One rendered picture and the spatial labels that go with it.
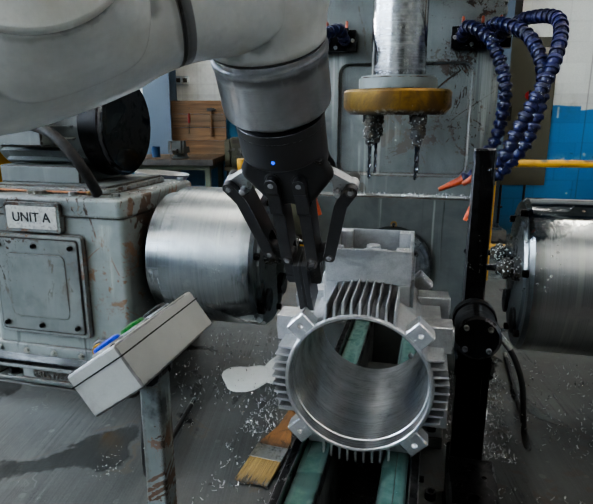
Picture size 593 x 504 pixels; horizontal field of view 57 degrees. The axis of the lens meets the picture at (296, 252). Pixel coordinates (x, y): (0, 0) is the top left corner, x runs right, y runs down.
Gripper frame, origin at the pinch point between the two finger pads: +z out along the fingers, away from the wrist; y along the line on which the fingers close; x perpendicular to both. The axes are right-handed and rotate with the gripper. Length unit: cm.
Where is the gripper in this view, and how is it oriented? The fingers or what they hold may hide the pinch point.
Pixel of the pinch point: (306, 279)
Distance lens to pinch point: 59.2
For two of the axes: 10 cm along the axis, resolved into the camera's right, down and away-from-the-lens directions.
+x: -2.1, 6.9, -6.9
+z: 1.2, 7.2, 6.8
